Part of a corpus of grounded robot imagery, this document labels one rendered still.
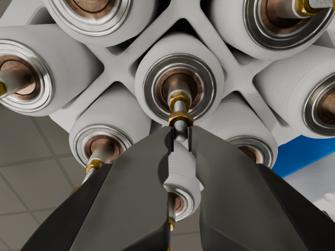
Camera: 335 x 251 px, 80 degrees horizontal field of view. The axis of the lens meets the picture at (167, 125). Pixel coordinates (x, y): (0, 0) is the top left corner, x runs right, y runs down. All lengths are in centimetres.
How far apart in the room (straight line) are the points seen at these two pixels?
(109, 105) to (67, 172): 45
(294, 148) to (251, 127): 29
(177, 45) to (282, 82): 13
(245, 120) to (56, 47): 23
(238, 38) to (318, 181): 37
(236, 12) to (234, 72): 10
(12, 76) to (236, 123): 24
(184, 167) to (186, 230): 52
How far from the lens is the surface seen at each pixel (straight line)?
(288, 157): 52
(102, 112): 24
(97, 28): 21
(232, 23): 21
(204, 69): 20
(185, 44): 21
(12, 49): 25
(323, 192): 49
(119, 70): 29
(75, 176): 68
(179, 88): 18
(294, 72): 27
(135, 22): 21
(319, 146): 52
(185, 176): 29
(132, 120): 25
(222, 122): 26
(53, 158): 67
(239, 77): 29
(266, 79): 31
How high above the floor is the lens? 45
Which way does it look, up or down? 62 degrees down
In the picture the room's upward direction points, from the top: 176 degrees counter-clockwise
